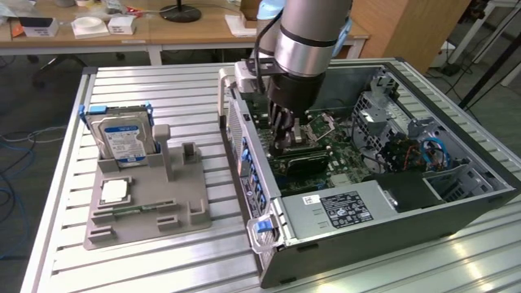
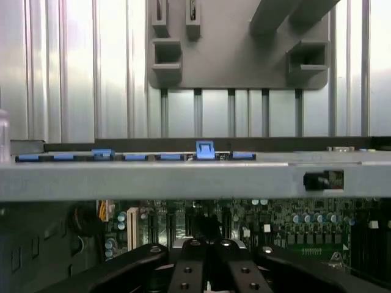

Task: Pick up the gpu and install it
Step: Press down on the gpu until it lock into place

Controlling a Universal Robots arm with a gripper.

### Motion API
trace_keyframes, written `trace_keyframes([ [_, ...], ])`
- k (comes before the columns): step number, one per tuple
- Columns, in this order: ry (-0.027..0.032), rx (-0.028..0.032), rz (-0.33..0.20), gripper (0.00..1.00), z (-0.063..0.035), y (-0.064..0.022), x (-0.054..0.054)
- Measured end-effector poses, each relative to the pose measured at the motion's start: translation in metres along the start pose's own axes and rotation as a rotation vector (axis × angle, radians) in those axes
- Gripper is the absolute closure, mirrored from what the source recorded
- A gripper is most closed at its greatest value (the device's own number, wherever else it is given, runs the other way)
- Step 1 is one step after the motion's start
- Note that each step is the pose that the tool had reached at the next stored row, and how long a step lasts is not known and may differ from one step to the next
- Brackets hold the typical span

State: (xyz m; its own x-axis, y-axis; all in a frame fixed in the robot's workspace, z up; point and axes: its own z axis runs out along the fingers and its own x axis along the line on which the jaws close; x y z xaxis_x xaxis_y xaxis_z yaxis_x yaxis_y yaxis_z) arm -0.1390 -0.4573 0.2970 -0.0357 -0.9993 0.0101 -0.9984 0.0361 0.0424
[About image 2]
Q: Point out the white expansion slot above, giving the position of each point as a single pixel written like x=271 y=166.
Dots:
x=131 y=229

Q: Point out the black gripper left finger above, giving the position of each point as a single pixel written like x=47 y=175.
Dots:
x=186 y=268

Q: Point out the green motherboard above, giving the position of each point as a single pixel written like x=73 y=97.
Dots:
x=305 y=241

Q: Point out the grey part rack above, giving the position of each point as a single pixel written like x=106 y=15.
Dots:
x=232 y=61

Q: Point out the blue card retainer clip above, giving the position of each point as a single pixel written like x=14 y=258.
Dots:
x=171 y=157
x=63 y=157
x=29 y=157
x=243 y=155
x=136 y=157
x=102 y=155
x=205 y=154

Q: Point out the grey power supply unit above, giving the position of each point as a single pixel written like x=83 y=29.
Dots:
x=30 y=244

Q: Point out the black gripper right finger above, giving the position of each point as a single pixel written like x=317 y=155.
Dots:
x=241 y=268

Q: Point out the black open PC case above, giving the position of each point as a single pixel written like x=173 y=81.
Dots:
x=152 y=183

